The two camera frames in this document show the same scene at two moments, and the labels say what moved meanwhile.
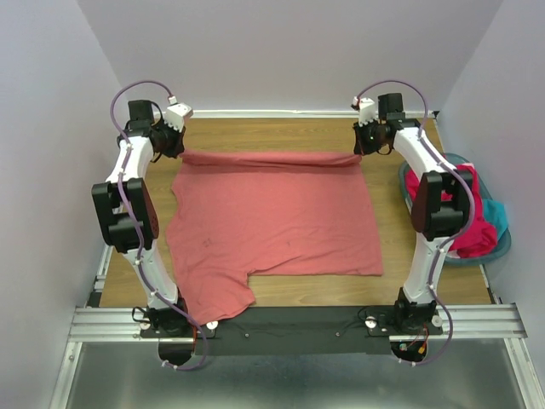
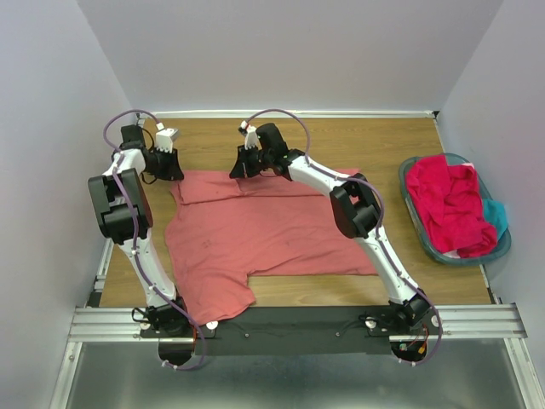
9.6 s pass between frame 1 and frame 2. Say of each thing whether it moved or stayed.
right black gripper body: moved
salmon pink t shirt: moved
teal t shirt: stayed
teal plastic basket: stayed
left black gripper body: moved
